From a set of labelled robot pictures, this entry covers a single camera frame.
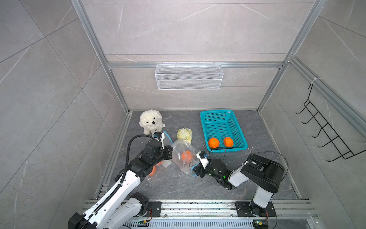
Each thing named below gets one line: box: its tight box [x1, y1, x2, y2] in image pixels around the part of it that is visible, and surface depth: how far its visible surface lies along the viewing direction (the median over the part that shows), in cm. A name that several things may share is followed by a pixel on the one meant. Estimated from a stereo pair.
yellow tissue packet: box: [177, 126, 193, 145], surface depth 102 cm
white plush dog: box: [139, 109, 166, 135], surface depth 93 cm
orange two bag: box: [223, 136, 234, 148], surface depth 96 cm
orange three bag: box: [208, 137, 220, 149], surface depth 95 cm
